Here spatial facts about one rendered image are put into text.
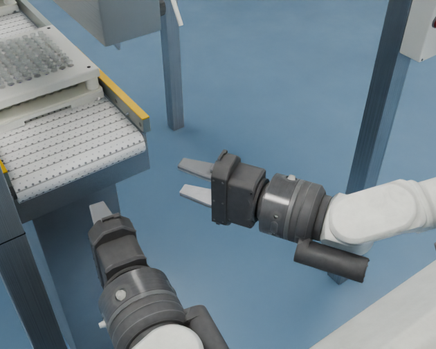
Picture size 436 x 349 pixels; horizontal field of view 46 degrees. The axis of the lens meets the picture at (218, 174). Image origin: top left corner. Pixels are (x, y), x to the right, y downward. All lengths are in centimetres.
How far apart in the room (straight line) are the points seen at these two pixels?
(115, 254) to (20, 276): 37
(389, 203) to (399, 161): 178
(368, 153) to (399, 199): 82
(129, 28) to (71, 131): 27
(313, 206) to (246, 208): 10
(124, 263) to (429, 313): 38
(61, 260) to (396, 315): 104
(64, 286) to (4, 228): 50
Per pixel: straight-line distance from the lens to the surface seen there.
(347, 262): 71
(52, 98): 111
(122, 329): 59
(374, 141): 147
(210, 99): 273
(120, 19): 86
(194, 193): 79
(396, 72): 136
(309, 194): 71
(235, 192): 72
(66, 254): 130
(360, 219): 68
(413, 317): 34
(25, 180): 97
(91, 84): 111
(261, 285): 187
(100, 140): 102
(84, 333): 156
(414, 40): 129
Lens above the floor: 150
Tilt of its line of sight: 42 degrees down
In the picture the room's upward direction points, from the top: straight up
